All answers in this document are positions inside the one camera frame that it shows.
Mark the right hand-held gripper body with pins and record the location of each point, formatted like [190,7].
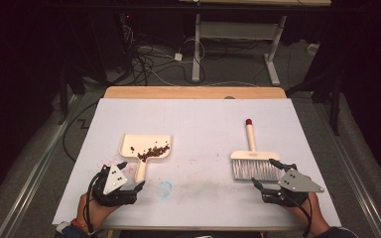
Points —
[294,183]

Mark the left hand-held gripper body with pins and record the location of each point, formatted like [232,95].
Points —
[114,180]

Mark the cream brush with red cap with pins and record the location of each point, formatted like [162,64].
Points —
[251,155]

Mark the pile of red beans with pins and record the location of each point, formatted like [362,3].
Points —
[152,152]

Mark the cream dustpan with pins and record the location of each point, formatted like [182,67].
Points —
[145,140]

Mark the person's right hand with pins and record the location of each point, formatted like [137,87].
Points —
[311,214]

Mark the person's left hand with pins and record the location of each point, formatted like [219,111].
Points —
[96,211]

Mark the orange wristband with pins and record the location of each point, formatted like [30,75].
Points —
[78,224]

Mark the white table mat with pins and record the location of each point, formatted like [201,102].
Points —
[211,115]

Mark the black stand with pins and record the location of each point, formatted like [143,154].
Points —
[63,99]
[335,109]

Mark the grey table grommet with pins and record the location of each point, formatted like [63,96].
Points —
[229,97]

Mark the white floor socket box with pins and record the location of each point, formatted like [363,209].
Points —
[312,49]

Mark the white power adapter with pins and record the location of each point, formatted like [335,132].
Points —
[178,57]

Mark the metal floor rail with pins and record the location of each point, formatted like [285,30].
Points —
[363,198]
[29,185]

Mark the white desk frame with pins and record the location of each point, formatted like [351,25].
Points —
[236,30]

